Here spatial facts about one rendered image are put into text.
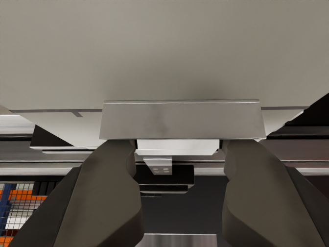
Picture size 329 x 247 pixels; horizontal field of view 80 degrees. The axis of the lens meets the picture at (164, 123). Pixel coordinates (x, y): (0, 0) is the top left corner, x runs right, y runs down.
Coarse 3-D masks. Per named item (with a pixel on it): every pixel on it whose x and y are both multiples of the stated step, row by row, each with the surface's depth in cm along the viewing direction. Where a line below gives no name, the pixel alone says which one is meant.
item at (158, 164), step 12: (144, 156) 24; (156, 156) 24; (168, 156) 24; (144, 168) 38; (156, 168) 30; (168, 168) 30; (180, 168) 38; (192, 168) 38; (144, 180) 38; (156, 180) 38; (168, 180) 37; (180, 180) 37; (192, 180) 37; (144, 192) 40; (156, 192) 40; (168, 192) 40; (180, 192) 39
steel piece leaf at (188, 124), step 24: (120, 120) 10; (144, 120) 10; (168, 120) 10; (192, 120) 10; (216, 120) 10; (240, 120) 10; (144, 144) 18; (168, 144) 18; (192, 144) 18; (216, 144) 18
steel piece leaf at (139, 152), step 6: (138, 150) 21; (144, 150) 21; (150, 150) 21; (156, 150) 21; (162, 150) 21; (168, 150) 21; (174, 150) 21; (180, 150) 21; (186, 150) 21; (192, 150) 21; (198, 150) 21; (204, 150) 21; (210, 150) 21
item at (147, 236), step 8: (144, 240) 18; (152, 240) 18; (160, 240) 18; (168, 240) 18; (176, 240) 18; (184, 240) 18; (192, 240) 18; (200, 240) 18; (208, 240) 18; (216, 240) 18
